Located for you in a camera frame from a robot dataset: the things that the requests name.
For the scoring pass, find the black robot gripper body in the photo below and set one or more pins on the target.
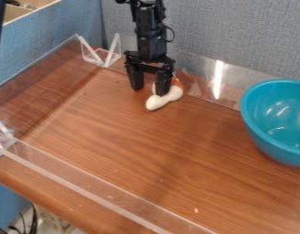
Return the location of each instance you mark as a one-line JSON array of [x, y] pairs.
[[150, 57]]

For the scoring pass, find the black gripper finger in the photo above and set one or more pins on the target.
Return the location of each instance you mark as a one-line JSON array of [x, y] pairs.
[[163, 83], [136, 77]]

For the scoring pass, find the white plush mushroom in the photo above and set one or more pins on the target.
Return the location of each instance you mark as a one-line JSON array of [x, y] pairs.
[[158, 102]]

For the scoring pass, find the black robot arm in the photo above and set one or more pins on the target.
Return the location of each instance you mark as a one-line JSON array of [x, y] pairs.
[[148, 16]]

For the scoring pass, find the blue plastic bowl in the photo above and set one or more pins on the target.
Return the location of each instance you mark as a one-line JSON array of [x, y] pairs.
[[270, 109]]

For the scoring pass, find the clear acrylic back barrier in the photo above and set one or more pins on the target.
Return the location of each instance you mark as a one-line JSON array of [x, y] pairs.
[[210, 79]]

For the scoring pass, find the clear acrylic barrier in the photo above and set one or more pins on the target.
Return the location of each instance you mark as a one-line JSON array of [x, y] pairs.
[[131, 206], [210, 79]]

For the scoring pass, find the wooden shelf unit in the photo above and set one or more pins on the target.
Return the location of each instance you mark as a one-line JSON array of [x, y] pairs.
[[27, 8]]

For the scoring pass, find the clear acrylic front barrier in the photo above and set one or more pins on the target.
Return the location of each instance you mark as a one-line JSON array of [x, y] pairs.
[[131, 206]]

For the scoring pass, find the clear acrylic corner bracket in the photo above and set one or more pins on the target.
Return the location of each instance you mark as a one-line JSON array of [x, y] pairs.
[[99, 56]]

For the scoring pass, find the clear acrylic left bracket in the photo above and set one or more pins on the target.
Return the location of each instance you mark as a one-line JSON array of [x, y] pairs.
[[5, 137]]

